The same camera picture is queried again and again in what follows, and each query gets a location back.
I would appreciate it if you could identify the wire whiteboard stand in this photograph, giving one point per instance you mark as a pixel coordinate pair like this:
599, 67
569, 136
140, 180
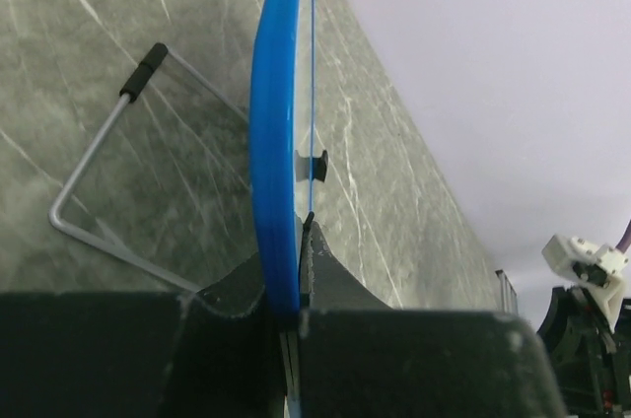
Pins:
163, 187

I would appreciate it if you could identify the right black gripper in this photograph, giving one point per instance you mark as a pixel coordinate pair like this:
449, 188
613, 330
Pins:
591, 363

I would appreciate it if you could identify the blue framed whiteboard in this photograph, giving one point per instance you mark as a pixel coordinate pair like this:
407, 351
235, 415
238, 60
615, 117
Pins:
281, 143

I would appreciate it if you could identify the aluminium right side rail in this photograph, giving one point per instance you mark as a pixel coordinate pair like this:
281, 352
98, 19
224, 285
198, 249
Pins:
508, 295

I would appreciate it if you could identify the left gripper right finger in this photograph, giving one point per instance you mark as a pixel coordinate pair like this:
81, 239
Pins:
360, 358

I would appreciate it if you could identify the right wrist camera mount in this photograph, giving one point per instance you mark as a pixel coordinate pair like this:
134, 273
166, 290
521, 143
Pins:
597, 268

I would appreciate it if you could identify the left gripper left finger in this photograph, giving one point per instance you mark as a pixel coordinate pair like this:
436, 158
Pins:
142, 354

